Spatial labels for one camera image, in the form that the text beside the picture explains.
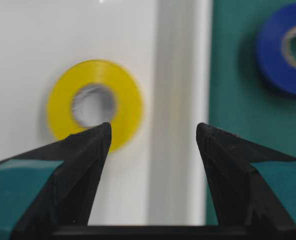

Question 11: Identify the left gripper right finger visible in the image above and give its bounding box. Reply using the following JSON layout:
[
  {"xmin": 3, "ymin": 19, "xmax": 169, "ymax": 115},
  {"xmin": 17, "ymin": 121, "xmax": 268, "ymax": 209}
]
[{"xmin": 196, "ymin": 123, "xmax": 296, "ymax": 240}]

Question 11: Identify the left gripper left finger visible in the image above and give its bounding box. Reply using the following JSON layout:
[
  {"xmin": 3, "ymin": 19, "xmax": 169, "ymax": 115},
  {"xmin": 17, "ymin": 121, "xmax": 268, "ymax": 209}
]
[{"xmin": 0, "ymin": 122, "xmax": 112, "ymax": 240}]

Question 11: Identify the yellow tape roll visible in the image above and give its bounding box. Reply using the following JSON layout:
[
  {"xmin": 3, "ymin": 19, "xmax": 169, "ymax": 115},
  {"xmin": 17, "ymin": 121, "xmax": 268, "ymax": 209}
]
[{"xmin": 46, "ymin": 59, "xmax": 144, "ymax": 153}]

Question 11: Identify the blue tape roll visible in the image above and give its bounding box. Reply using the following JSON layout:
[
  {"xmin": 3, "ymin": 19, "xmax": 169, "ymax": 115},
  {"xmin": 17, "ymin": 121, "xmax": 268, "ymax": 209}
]
[{"xmin": 256, "ymin": 3, "xmax": 296, "ymax": 96}]

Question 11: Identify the white plastic case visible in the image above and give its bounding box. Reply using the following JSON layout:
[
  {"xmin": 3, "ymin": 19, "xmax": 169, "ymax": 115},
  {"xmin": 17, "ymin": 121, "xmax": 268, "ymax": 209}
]
[{"xmin": 0, "ymin": 0, "xmax": 212, "ymax": 225}]

